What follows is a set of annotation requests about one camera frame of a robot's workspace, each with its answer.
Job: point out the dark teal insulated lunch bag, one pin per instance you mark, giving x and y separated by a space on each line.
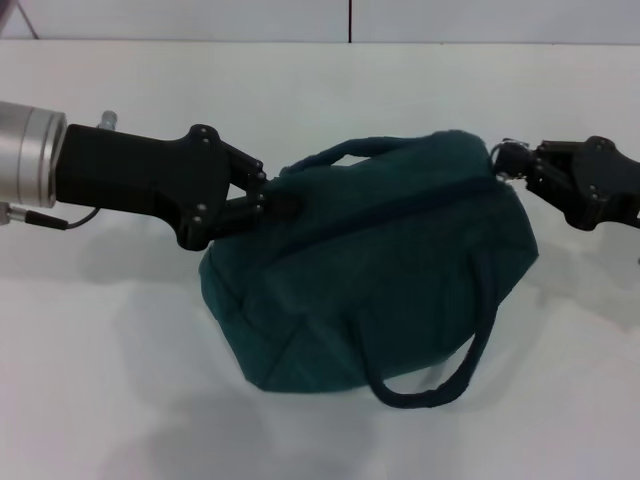
375 260

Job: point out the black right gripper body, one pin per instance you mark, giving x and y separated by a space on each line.
605 185

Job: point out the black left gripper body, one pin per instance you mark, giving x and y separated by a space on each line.
140 175

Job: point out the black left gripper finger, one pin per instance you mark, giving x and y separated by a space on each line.
265 210
245 167

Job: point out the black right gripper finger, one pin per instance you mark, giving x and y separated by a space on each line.
550 190
525 157

